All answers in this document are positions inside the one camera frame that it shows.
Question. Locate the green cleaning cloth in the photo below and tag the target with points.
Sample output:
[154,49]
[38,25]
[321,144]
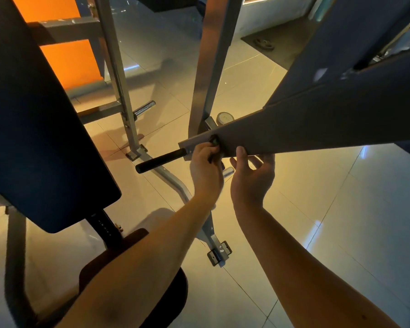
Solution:
[214,141]

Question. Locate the person's right forearm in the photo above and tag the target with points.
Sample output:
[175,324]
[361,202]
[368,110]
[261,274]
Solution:
[307,276]

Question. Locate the person's right hand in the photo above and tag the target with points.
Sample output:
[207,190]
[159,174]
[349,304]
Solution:
[251,184]

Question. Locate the chrome weight storage peg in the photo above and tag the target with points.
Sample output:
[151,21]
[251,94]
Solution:
[145,108]

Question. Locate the grey steel gym machine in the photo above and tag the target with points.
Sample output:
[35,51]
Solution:
[328,112]

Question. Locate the person's left hand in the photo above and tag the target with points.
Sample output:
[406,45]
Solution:
[206,177]

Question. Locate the black dumbbell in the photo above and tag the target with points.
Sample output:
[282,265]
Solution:
[225,118]

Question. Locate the person's left forearm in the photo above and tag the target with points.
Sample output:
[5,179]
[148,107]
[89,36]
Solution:
[136,276]

